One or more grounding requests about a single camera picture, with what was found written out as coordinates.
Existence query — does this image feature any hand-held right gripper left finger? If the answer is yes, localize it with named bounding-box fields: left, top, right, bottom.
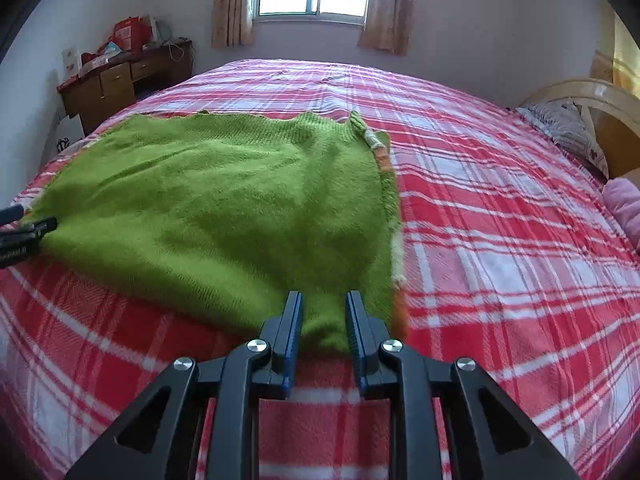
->
left=65, top=290, right=305, bottom=480

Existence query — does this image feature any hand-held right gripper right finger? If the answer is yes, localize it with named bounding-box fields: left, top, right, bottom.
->
left=345, top=290, right=581, bottom=480

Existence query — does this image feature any green striped knit sweater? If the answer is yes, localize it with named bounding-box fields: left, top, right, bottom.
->
left=20, top=110, right=412, bottom=356

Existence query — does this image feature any white paper shopping bag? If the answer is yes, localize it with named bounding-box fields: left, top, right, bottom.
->
left=52, top=114, right=86, bottom=154

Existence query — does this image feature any brown wooden desk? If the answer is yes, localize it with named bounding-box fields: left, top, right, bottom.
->
left=56, top=40, right=195, bottom=134

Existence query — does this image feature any white card box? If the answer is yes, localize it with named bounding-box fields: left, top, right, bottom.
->
left=61, top=47, right=82, bottom=81

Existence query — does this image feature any bed with red plaid sheet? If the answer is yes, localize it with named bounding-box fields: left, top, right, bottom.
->
left=0, top=58, right=640, bottom=480

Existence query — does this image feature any pile of packets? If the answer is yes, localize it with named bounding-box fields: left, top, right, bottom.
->
left=80, top=42, right=124, bottom=74

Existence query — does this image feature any red gift box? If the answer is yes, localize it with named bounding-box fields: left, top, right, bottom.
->
left=111, top=16, right=151, bottom=54

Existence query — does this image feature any beige patterned curtain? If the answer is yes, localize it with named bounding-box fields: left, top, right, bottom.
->
left=211, top=0, right=256, bottom=49
left=357, top=0, right=414, bottom=56

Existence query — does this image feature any pink pillow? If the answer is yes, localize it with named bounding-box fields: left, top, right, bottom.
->
left=602, top=177, right=640, bottom=256

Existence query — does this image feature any grey patterned pillow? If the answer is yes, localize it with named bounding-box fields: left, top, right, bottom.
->
left=520, top=99, right=610, bottom=178

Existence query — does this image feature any cream wooden headboard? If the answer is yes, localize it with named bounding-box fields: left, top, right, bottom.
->
left=520, top=77, right=640, bottom=179

